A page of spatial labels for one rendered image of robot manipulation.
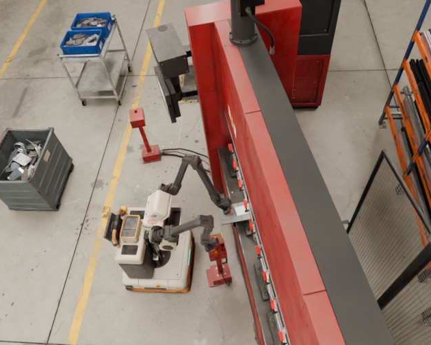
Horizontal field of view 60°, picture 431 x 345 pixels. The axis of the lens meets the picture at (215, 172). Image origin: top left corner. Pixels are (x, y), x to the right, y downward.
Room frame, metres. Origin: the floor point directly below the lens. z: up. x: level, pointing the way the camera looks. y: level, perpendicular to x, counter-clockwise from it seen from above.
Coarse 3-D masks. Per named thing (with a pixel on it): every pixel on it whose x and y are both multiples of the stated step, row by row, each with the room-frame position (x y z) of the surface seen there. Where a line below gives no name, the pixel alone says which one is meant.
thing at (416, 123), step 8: (408, 88) 3.02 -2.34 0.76; (408, 96) 2.90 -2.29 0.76; (408, 104) 2.75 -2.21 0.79; (416, 104) 2.77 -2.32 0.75; (408, 112) 2.67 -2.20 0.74; (416, 112) 2.65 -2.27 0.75; (416, 120) 2.50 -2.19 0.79; (416, 128) 2.40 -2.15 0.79; (424, 128) 2.42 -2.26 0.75; (416, 136) 2.33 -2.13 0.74; (424, 136) 2.31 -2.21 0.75; (424, 152) 2.09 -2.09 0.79; (424, 160) 2.02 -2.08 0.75
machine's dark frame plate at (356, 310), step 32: (256, 64) 1.91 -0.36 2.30; (256, 96) 1.63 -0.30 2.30; (288, 128) 1.35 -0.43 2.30; (288, 160) 1.13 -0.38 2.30; (320, 192) 0.91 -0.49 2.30; (320, 224) 0.75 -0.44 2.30; (320, 256) 0.60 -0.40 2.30; (352, 256) 0.58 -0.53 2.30; (352, 288) 0.44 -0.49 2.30; (352, 320) 0.32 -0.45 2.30; (384, 320) 0.30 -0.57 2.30
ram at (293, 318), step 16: (224, 80) 2.29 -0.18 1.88; (224, 96) 2.37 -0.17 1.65; (240, 128) 1.72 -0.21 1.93; (240, 144) 1.75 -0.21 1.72; (240, 160) 1.78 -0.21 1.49; (256, 176) 1.28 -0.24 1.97; (256, 192) 1.28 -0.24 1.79; (256, 208) 1.28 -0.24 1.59; (272, 224) 0.92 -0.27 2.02; (272, 240) 0.90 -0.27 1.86; (272, 256) 0.87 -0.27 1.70; (272, 272) 0.84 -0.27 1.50; (288, 272) 0.64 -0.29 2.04; (288, 288) 0.60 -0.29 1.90; (288, 304) 0.56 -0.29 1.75; (288, 320) 0.52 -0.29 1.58; (304, 336) 0.35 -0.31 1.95
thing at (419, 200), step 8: (400, 136) 2.61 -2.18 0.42; (400, 144) 2.53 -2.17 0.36; (408, 144) 2.50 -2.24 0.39; (408, 152) 2.36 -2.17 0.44; (408, 160) 2.25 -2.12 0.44; (416, 168) 2.16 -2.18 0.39; (416, 176) 2.04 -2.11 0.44; (416, 184) 1.94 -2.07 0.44; (416, 192) 1.86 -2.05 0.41; (424, 192) 1.85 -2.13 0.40; (416, 200) 1.79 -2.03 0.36; (424, 200) 1.74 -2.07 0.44; (424, 208) 1.66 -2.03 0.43
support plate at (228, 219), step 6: (234, 204) 1.68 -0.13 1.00; (240, 204) 1.67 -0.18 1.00; (222, 210) 1.64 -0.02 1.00; (234, 210) 1.62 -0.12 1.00; (222, 216) 1.58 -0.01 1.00; (228, 216) 1.57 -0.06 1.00; (234, 216) 1.56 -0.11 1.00; (240, 216) 1.55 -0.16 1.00; (246, 216) 1.54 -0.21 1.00; (222, 222) 1.52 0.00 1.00; (228, 222) 1.51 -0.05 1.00
